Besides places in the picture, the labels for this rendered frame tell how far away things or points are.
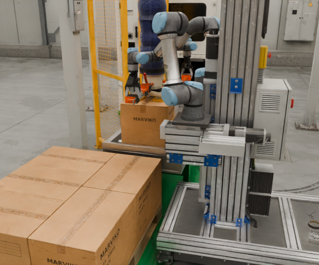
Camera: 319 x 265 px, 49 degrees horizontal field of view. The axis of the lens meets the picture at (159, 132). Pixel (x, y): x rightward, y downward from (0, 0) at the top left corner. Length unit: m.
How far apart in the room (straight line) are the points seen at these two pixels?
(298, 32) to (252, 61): 9.04
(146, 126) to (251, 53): 1.11
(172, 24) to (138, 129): 1.13
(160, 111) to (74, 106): 1.34
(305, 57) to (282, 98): 9.26
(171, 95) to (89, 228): 0.88
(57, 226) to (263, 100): 1.42
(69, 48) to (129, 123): 1.22
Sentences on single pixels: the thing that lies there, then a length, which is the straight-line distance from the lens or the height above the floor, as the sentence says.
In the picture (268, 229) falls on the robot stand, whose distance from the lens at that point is 2.70.
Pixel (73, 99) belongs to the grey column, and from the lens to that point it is 3.89.
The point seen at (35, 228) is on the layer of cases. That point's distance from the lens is 2.12.
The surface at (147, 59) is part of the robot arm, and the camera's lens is 2.38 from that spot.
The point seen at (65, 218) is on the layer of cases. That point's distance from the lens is 2.16.
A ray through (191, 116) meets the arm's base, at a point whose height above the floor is 1.07.
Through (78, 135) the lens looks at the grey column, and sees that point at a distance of 4.00.
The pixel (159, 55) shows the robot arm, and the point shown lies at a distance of 2.41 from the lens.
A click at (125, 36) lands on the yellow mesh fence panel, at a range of 3.57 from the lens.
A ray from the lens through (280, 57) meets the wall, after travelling 11.42.
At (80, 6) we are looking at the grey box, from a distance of 3.79.
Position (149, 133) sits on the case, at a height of 0.71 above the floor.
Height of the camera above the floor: 1.70
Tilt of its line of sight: 20 degrees down
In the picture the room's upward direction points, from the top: straight up
